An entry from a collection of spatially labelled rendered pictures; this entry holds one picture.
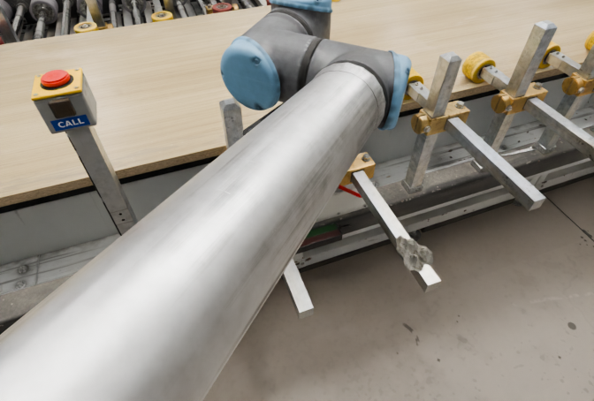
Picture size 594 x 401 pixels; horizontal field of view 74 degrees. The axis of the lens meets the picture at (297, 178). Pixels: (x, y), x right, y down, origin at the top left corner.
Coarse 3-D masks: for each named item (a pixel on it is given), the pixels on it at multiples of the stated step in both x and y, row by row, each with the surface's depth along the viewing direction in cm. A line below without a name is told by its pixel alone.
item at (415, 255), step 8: (400, 240) 82; (408, 240) 82; (400, 248) 81; (408, 248) 81; (416, 248) 81; (424, 248) 80; (408, 256) 79; (416, 256) 78; (424, 256) 80; (408, 264) 79; (416, 264) 78
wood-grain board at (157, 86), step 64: (384, 0) 165; (448, 0) 165; (512, 0) 165; (576, 0) 165; (0, 64) 127; (64, 64) 127; (128, 64) 127; (192, 64) 127; (512, 64) 127; (0, 128) 104; (128, 128) 104; (192, 128) 104; (0, 192) 88
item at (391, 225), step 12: (360, 180) 96; (360, 192) 96; (372, 192) 93; (372, 204) 91; (384, 204) 90; (384, 216) 88; (384, 228) 88; (396, 228) 86; (420, 276) 78; (432, 276) 77; (432, 288) 78
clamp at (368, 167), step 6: (360, 156) 100; (354, 162) 99; (360, 162) 99; (366, 162) 99; (372, 162) 99; (354, 168) 97; (360, 168) 98; (366, 168) 98; (372, 168) 99; (348, 174) 98; (366, 174) 100; (372, 174) 101; (342, 180) 98; (348, 180) 99
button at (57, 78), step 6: (48, 72) 60; (54, 72) 60; (60, 72) 60; (66, 72) 61; (42, 78) 59; (48, 78) 59; (54, 78) 59; (60, 78) 59; (66, 78) 60; (42, 84) 59; (48, 84) 59; (54, 84) 59; (60, 84) 59
